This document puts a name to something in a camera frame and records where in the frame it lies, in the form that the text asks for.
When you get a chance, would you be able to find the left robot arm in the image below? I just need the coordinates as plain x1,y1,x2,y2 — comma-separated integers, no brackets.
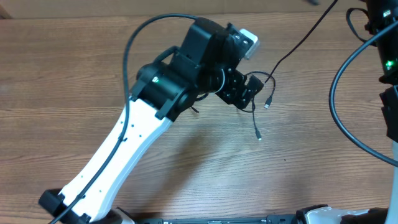
39,17,263,223

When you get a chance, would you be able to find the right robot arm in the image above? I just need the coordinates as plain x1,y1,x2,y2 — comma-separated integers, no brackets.
366,0,397,224

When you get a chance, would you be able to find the black camera cable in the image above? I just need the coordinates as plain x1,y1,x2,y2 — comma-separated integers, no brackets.
328,7,398,168
48,13,200,224

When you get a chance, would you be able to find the black left camera cable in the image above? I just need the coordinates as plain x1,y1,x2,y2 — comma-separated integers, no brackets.
48,13,200,224

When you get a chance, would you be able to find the black right camera cable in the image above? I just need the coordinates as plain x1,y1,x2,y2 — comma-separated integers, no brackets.
328,7,398,168

